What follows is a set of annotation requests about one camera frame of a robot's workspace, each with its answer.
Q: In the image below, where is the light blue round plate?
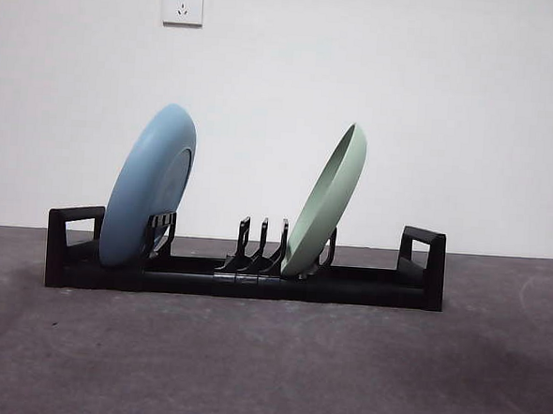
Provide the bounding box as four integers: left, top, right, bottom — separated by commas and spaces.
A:
97, 99, 200, 273

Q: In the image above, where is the white wall socket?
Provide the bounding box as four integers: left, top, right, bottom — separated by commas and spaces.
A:
162, 0, 205, 29

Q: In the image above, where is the black plastic plate rack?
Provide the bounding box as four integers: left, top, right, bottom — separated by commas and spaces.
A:
43, 201, 448, 314

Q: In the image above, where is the pale green round plate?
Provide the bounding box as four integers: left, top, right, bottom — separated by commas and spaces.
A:
278, 119, 370, 286

